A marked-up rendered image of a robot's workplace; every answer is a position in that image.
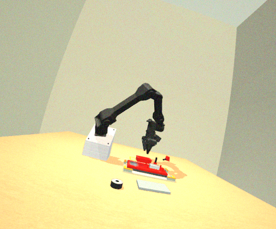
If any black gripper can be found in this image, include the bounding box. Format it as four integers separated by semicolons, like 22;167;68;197
142;129;157;154

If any small black toy tyre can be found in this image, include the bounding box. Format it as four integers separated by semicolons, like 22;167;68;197
110;178;123;189

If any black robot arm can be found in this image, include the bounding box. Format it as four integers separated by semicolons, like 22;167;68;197
95;83;165;137

